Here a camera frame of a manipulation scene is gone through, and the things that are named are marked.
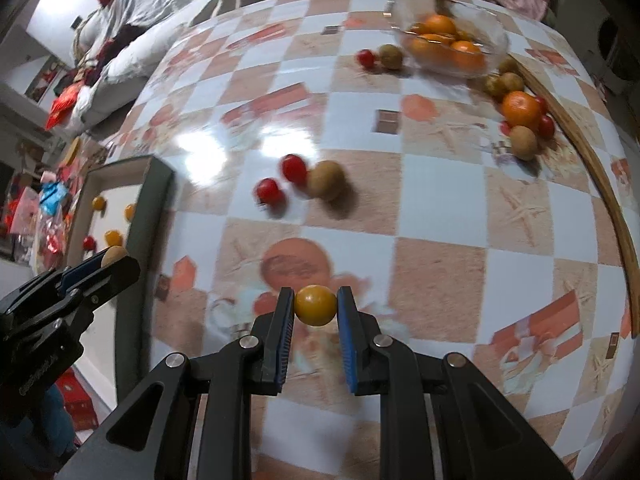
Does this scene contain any red cherry tomato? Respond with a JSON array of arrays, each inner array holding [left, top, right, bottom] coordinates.
[[535, 96, 549, 115], [356, 49, 378, 70], [280, 154, 308, 186], [82, 236, 96, 252], [254, 178, 283, 207], [537, 114, 555, 141]]

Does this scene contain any long wooden stick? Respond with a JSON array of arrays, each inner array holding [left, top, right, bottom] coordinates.
[[509, 55, 639, 338]]

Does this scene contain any grey shallow tray box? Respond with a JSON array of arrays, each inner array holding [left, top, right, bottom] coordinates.
[[65, 155, 174, 408]]

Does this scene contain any white sofa cushion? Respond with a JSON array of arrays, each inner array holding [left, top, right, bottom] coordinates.
[[63, 0, 218, 134]]

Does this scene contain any orange in bowl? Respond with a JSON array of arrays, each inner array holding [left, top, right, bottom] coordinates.
[[408, 34, 451, 68], [450, 40, 486, 74], [423, 14, 457, 36]]

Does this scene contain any brown longan by bowl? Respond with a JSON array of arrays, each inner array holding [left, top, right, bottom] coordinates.
[[378, 44, 404, 70]]

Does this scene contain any red cherry tomato by bowl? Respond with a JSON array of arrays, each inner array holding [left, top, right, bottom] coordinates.
[[356, 49, 378, 70]]

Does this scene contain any yellow cherry tomato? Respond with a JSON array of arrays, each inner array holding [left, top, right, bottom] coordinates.
[[294, 285, 337, 327], [92, 196, 106, 211], [104, 230, 124, 247], [124, 204, 136, 222]]

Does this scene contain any blue gloved left hand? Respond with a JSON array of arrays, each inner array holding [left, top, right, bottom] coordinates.
[[1, 385, 77, 479]]

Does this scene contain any mandarin near glass bowl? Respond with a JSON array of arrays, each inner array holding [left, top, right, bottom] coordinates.
[[501, 91, 542, 130]]

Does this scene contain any clear glass fruit bowl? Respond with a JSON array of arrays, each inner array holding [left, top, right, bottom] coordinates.
[[384, 0, 509, 79]]

